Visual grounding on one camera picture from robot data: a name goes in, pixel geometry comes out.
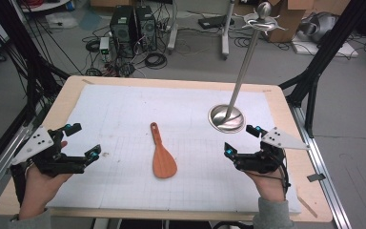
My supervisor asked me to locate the person's left hand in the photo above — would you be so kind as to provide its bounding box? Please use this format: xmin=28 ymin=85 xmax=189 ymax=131
xmin=22 ymin=140 xmax=74 ymax=208

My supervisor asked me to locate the small grey power supply box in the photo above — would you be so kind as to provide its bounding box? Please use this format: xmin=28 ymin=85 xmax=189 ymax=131
xmin=99 ymin=36 xmax=112 ymax=63

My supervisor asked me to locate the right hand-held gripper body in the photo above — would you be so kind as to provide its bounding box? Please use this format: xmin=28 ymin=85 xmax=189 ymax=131
xmin=233 ymin=127 xmax=311 ymax=175

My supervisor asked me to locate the white stand leg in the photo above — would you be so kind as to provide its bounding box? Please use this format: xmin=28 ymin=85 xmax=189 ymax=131
xmin=167 ymin=0 xmax=179 ymax=55
xmin=220 ymin=0 xmax=236 ymax=61

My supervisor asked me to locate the black computer tower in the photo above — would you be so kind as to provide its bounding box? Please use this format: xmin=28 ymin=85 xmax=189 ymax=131
xmin=134 ymin=5 xmax=158 ymax=52
xmin=109 ymin=5 xmax=137 ymax=59

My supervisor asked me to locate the black tape piece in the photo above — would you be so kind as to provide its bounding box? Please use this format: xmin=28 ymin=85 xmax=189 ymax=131
xmin=306 ymin=173 xmax=327 ymax=183

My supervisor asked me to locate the black wrist strap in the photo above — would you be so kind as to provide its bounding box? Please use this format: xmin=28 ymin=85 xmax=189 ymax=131
xmin=10 ymin=163 xmax=28 ymax=206

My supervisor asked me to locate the coiled black cable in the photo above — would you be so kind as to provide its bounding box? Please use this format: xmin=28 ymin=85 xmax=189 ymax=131
xmin=85 ymin=38 xmax=101 ymax=53
xmin=144 ymin=52 xmax=169 ymax=71

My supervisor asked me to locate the person's right hand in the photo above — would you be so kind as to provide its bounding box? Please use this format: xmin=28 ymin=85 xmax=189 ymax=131
xmin=243 ymin=168 xmax=288 ymax=203

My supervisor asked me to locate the flat black box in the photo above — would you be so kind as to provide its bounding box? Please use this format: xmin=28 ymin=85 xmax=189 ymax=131
xmin=198 ymin=14 xmax=235 ymax=31

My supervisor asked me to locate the metal utensil stand with hooks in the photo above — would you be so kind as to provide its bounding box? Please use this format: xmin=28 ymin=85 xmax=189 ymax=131
xmin=208 ymin=1 xmax=289 ymax=134

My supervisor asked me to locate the black frame post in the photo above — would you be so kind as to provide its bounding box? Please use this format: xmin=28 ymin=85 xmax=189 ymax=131
xmin=0 ymin=0 xmax=71 ymax=128
xmin=278 ymin=0 xmax=366 ymax=138

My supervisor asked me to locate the silver bracelet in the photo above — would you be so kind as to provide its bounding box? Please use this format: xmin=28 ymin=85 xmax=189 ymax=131
xmin=24 ymin=158 xmax=35 ymax=179

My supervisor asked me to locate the white grid mat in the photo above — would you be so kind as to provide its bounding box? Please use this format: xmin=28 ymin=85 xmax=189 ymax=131
xmin=46 ymin=84 xmax=303 ymax=215

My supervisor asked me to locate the open cardboard box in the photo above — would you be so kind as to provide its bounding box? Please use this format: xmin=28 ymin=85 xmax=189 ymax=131
xmin=260 ymin=0 xmax=316 ymax=44

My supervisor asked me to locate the white round table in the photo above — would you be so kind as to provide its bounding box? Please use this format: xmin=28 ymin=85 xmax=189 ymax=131
xmin=19 ymin=0 xmax=73 ymax=13

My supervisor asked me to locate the white foam board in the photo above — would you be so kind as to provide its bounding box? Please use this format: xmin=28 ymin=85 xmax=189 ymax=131
xmin=290 ymin=33 xmax=360 ymax=59

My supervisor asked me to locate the grey vacuum cleaner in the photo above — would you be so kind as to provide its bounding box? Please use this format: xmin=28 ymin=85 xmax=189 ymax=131
xmin=299 ymin=11 xmax=338 ymax=44

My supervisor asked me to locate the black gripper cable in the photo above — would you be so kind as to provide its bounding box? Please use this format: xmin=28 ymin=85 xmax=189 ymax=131
xmin=268 ymin=152 xmax=292 ymax=195

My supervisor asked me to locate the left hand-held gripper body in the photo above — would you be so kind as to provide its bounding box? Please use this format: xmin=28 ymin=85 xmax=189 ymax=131
xmin=10 ymin=126 xmax=89 ymax=178

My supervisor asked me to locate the thin wooden strip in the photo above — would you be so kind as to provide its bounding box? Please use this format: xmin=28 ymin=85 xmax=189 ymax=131
xmin=295 ymin=193 xmax=319 ymax=219

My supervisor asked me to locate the wooden rice spatula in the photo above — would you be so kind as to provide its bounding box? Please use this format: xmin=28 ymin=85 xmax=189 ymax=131
xmin=150 ymin=122 xmax=178 ymax=179

